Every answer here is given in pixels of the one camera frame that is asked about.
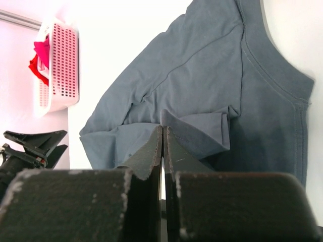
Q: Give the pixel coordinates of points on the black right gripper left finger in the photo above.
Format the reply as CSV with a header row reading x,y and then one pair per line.
x,y
122,204

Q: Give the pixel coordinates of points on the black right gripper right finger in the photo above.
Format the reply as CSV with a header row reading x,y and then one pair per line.
x,y
203,205

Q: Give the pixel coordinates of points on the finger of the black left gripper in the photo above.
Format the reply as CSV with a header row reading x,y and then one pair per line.
x,y
32,157
42,143

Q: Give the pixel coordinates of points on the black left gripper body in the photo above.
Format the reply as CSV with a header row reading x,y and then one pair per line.
x,y
14,174

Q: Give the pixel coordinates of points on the grey blue t shirt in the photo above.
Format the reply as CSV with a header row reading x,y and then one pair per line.
x,y
216,79

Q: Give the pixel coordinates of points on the white plastic basket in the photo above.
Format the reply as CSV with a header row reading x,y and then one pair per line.
x,y
62,90

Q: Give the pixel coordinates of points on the red shirt in basket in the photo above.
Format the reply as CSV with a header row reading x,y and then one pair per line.
x,y
38,70

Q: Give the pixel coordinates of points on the pink shirt in basket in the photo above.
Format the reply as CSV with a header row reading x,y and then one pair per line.
x,y
42,49

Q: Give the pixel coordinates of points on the left aluminium corner post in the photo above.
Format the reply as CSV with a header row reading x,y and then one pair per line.
x,y
19,20

